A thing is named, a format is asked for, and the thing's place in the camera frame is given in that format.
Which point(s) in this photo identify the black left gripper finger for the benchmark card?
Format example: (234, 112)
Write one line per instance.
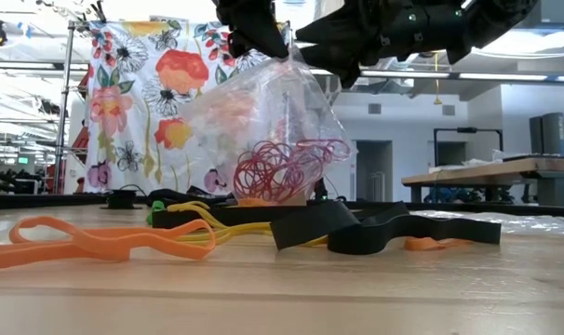
(265, 42)
(234, 44)

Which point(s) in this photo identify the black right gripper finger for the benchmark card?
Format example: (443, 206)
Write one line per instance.
(342, 60)
(342, 31)

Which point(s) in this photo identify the clear plastic zip bag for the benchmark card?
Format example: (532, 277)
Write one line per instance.
(263, 107)

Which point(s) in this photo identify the red rubber band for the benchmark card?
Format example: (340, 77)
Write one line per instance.
(272, 172)
(324, 149)

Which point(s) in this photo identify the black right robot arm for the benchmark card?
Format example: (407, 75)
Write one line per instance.
(496, 23)

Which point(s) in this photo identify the green rubber band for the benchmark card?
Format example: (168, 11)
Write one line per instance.
(155, 207)

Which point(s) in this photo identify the orange rubber band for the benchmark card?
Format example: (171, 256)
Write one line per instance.
(421, 244)
(100, 244)

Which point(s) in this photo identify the ceiling light strip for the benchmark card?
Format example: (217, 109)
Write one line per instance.
(496, 75)

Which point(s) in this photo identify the white floral cloth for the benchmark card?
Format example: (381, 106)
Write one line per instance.
(138, 93)

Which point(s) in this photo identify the black tripod stand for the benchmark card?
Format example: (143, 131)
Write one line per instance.
(320, 188)

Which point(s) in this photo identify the gray workbench with wooden top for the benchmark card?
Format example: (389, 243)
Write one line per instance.
(473, 173)

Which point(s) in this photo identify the gray upright panels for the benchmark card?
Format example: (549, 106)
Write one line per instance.
(549, 132)

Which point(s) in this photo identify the stack of clear plastic bags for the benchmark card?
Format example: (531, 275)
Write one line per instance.
(519, 222)

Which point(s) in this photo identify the black metal stand frame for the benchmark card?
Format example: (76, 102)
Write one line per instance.
(468, 129)

